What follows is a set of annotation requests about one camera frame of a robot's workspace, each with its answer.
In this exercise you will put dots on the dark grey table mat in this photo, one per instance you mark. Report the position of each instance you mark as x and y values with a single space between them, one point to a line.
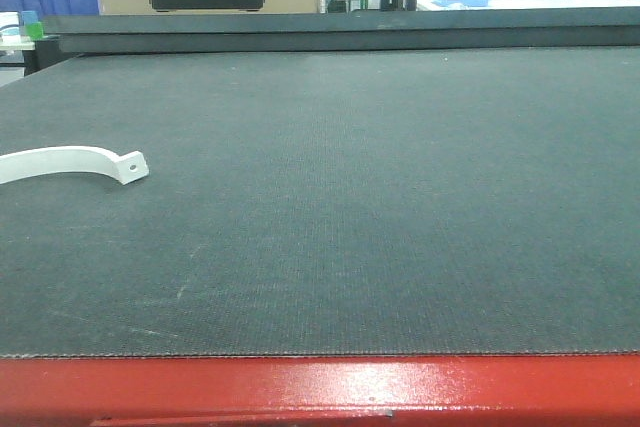
385 203

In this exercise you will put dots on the small blue tray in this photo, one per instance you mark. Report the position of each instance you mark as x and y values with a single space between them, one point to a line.
466 3

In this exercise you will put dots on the green and blue blocks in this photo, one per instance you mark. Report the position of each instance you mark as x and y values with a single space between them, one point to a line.
33 27

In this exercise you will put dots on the white curved PVC pipe clamp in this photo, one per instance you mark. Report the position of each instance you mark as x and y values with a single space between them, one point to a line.
25 164

